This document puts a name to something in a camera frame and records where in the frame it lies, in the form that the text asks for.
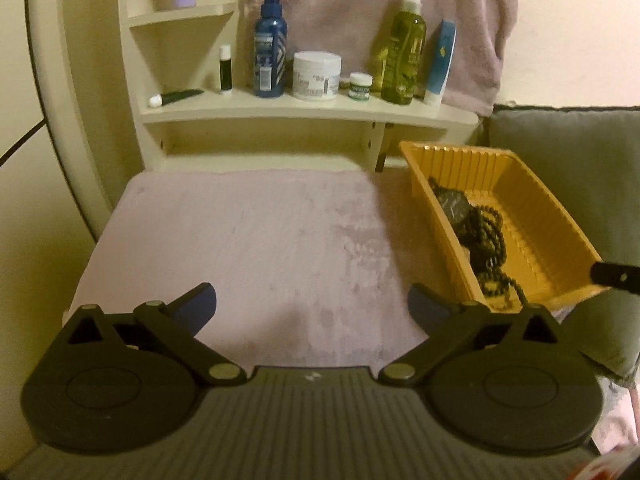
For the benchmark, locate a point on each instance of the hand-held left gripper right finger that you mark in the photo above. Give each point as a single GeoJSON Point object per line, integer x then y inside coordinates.
{"type": "Point", "coordinates": [425, 307]}

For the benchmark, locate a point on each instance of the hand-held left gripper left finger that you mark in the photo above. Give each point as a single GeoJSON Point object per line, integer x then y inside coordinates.
{"type": "Point", "coordinates": [197, 307]}

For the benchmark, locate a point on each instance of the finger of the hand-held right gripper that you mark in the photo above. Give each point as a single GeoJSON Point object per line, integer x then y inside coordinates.
{"type": "Point", "coordinates": [615, 276]}

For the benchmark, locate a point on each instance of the yellow plastic tray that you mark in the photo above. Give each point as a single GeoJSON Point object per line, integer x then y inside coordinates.
{"type": "Point", "coordinates": [540, 230]}

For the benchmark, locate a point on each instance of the black looped wrist watch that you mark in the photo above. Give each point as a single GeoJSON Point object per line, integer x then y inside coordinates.
{"type": "Point", "coordinates": [452, 205]}

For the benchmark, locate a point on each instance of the grey fleece table blanket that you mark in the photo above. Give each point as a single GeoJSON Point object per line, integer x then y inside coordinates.
{"type": "Point", "coordinates": [250, 245]}

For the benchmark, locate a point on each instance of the grey green pillow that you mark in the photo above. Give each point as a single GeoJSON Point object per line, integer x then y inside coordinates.
{"type": "Point", "coordinates": [575, 160]}

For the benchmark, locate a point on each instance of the pink patterned cloth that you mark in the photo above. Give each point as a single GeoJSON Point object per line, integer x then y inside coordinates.
{"type": "Point", "coordinates": [620, 410]}

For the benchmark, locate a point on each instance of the red white object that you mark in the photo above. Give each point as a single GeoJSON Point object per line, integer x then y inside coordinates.
{"type": "Point", "coordinates": [610, 465]}

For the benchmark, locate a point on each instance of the black tube with white cap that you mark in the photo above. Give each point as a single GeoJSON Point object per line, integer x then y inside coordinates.
{"type": "Point", "coordinates": [180, 95]}

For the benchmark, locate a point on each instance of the cream wooden shelf unit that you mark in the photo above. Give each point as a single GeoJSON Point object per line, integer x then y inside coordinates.
{"type": "Point", "coordinates": [280, 110]}

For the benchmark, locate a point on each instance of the small green white jar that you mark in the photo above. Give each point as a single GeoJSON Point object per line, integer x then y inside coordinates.
{"type": "Point", "coordinates": [360, 89]}

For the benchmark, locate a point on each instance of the black white lip balm stick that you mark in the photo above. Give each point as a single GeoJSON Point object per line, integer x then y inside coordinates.
{"type": "Point", "coordinates": [226, 72]}

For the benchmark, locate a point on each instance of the blue white tube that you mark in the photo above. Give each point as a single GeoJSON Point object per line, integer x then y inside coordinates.
{"type": "Point", "coordinates": [440, 65]}

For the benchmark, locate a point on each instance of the green spray bottle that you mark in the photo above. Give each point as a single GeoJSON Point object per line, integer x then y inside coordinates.
{"type": "Point", "coordinates": [402, 55]}

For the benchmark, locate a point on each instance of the white cream jar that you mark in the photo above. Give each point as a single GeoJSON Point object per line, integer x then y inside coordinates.
{"type": "Point", "coordinates": [316, 77]}

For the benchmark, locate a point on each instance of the blue spray bottle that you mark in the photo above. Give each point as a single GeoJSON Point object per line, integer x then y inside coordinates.
{"type": "Point", "coordinates": [270, 50]}

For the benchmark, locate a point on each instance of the grey hanging fleece blanket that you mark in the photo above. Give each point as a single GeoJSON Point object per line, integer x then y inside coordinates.
{"type": "Point", "coordinates": [340, 10]}

